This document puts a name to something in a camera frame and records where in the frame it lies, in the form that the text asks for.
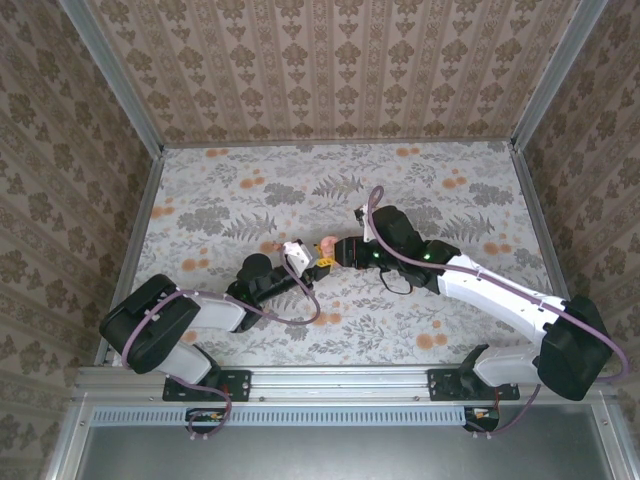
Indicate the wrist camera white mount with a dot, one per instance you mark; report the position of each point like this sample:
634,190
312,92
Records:
361,215
300,255

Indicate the grey sheet metal panel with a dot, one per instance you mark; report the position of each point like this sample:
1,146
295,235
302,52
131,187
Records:
340,455

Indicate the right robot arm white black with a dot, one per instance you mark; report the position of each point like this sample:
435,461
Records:
500,290

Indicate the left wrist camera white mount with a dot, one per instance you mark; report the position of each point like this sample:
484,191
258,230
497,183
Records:
300,255

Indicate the floral patterned table cover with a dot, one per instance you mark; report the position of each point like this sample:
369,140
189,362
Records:
350,330

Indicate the aluminium base beam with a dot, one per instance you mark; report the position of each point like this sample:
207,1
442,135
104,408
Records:
340,382

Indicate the pink rounded rectangular charging case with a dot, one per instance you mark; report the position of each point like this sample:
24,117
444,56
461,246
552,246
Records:
327,244

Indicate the black electronics box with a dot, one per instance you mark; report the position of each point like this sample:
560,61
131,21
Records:
482,419
205,419

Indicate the aluminium side rail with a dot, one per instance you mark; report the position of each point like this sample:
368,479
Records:
533,200
141,220

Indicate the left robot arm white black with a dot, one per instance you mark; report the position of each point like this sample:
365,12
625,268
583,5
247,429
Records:
150,325

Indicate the aluminium back rail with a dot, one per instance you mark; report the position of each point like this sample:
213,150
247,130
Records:
350,143

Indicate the aluminium corner post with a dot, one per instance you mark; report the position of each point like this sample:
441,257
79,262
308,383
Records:
116,75
557,75

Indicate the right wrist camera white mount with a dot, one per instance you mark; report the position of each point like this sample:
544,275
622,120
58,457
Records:
361,215

